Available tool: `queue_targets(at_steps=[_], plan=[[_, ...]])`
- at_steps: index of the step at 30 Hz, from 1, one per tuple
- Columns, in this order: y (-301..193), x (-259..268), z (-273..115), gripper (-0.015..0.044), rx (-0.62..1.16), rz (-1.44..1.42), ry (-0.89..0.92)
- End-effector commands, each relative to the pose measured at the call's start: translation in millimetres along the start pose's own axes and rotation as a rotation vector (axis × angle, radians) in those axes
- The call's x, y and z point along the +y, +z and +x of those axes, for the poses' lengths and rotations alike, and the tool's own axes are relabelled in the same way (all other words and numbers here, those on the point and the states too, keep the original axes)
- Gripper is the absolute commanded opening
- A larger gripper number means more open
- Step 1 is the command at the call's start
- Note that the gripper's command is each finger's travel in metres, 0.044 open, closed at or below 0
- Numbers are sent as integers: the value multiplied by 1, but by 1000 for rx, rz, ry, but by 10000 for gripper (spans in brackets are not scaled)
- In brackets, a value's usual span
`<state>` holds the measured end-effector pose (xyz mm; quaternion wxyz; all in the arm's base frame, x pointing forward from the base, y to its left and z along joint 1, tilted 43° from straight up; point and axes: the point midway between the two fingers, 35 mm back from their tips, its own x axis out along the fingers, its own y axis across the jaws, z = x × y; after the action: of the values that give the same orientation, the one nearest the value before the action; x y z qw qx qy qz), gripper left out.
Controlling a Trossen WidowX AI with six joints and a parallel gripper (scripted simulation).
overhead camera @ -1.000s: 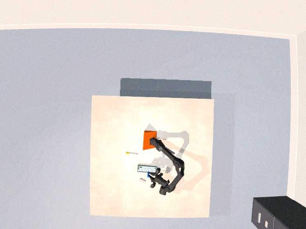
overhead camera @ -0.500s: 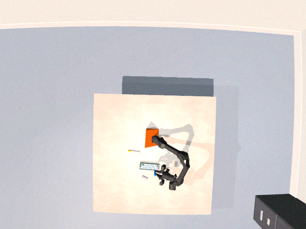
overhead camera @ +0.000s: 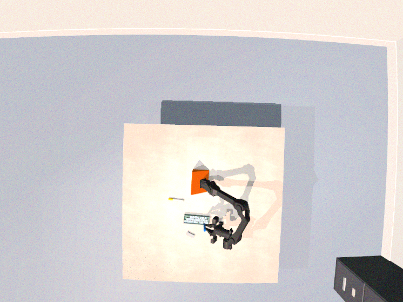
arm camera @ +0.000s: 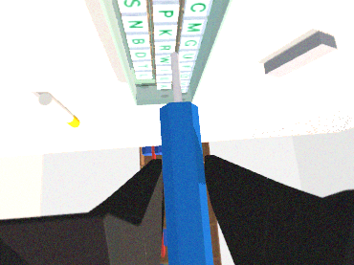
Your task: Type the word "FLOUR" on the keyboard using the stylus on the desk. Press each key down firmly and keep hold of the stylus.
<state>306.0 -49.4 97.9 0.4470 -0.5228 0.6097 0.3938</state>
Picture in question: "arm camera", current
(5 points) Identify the blue stylus with grey tip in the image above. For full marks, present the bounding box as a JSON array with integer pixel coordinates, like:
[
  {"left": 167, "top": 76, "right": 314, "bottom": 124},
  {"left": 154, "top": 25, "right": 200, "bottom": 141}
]
[{"left": 159, "top": 52, "right": 213, "bottom": 265}]

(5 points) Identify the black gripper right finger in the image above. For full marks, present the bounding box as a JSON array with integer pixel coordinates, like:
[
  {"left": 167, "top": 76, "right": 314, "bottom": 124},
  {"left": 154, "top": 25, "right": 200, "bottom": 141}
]
[{"left": 204, "top": 155, "right": 354, "bottom": 265}]

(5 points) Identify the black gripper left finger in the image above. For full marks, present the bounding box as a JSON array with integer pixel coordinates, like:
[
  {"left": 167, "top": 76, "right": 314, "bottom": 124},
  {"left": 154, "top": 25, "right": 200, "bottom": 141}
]
[{"left": 0, "top": 159, "right": 165, "bottom": 265}]

